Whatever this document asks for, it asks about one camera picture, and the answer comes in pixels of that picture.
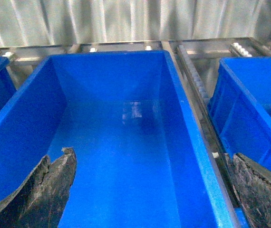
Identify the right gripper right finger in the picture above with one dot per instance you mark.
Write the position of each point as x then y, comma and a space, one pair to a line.
252, 185

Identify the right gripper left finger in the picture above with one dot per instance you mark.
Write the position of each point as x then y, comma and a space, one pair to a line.
40, 200

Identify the blue source bin with buttons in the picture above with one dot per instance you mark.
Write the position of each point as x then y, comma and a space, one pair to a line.
141, 160

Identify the large empty blue bin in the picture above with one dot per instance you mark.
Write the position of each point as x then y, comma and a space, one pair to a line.
240, 107

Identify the roller track rail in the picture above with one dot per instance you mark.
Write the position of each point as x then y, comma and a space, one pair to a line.
200, 98

